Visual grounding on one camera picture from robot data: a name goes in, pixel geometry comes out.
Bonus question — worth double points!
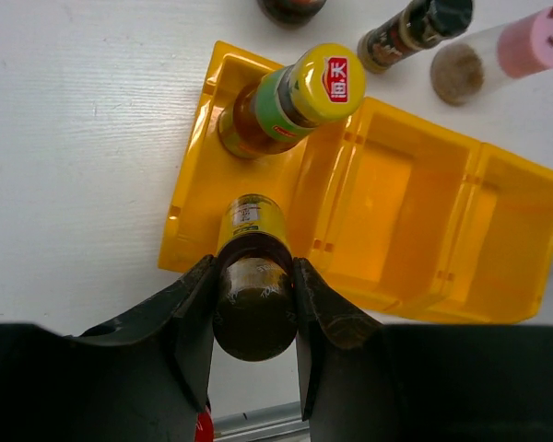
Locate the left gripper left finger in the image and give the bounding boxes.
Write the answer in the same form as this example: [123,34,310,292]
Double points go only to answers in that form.
[64,254,218,413]

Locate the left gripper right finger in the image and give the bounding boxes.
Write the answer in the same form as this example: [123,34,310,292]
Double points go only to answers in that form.
[292,258,385,422]

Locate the small yellow-label oil bottle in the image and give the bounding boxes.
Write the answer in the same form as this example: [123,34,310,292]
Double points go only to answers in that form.
[213,193,298,362]

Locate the yellow-cap green-label sauce bottle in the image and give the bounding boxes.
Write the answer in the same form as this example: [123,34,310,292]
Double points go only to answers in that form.
[218,43,366,159]

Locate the front red-lid sauce jar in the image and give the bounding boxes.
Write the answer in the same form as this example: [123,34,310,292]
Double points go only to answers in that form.
[194,405,215,442]

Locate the red-lid sauce jar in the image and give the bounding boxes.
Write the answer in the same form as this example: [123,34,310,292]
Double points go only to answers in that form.
[194,405,215,442]
[257,0,326,27]

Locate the yellow three-compartment bin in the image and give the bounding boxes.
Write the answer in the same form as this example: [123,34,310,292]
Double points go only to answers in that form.
[158,41,553,323]

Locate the rear red-lid sauce jar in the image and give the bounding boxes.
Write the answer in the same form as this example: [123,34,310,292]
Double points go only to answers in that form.
[257,0,326,27]

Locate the black-cap spice jar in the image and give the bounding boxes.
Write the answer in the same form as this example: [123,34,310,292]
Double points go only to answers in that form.
[357,0,474,74]

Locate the pink-cap spice shaker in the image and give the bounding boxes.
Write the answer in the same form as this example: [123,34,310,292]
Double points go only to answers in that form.
[429,6,553,106]

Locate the aluminium table rail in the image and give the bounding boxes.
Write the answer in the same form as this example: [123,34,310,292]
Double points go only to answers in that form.
[214,401,311,442]

